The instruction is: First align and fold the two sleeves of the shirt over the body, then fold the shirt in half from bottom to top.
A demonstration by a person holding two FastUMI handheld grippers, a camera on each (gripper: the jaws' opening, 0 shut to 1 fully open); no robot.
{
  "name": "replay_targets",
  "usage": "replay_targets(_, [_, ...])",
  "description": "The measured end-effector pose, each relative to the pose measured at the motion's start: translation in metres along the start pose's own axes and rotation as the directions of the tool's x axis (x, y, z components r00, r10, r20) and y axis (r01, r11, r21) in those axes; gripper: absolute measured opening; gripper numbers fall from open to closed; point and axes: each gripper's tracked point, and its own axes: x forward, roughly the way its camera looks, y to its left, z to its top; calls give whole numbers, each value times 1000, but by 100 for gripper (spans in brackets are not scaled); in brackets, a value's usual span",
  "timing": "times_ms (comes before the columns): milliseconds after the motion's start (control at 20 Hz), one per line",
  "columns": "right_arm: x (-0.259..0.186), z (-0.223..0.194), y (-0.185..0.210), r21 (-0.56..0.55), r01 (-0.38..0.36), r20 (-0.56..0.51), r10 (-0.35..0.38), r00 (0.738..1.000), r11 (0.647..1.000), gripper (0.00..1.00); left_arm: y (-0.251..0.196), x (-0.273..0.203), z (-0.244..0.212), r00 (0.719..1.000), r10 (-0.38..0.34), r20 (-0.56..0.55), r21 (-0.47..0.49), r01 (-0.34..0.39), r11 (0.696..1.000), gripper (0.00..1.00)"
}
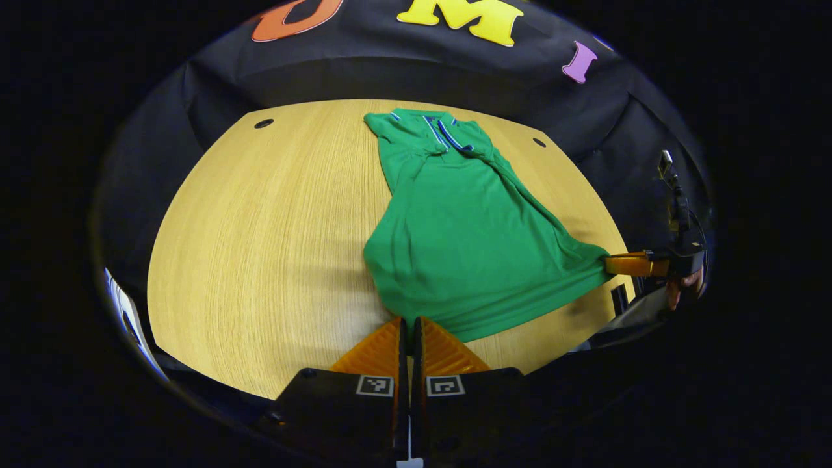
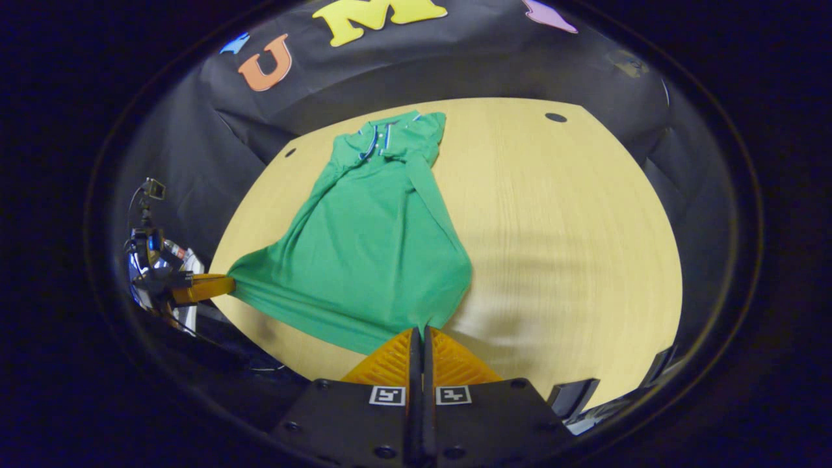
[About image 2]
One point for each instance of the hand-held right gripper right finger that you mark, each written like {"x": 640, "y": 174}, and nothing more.
{"x": 431, "y": 403}

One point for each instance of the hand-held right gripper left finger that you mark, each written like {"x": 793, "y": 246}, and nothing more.
{"x": 414, "y": 403}

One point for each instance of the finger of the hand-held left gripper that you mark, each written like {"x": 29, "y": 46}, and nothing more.
{"x": 205, "y": 287}

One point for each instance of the black backdrop cloth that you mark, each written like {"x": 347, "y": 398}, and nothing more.
{"x": 455, "y": 65}

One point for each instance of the green T-shirt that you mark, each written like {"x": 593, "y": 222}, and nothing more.
{"x": 370, "y": 260}

